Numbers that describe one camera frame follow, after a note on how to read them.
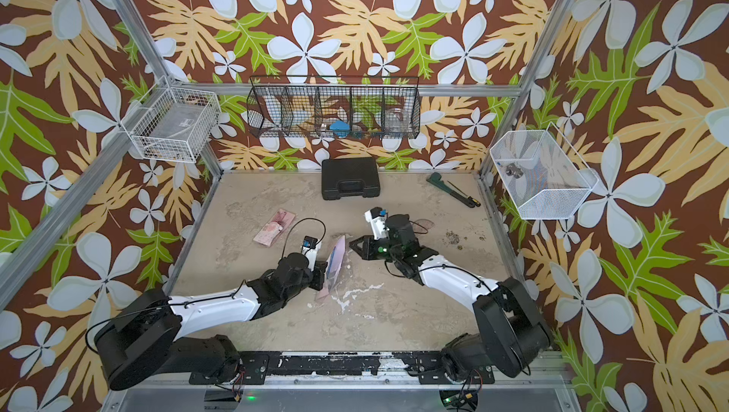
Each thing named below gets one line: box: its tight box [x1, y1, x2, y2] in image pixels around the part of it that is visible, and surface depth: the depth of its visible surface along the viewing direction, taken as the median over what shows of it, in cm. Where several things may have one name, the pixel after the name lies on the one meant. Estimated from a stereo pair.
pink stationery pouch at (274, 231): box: [253, 207, 297, 248], surface depth 103 cm
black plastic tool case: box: [321, 156, 381, 201], surface depth 117 cm
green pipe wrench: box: [426, 171, 476, 208], surface depth 117 cm
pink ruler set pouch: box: [315, 235, 346, 301], surface depth 90 cm
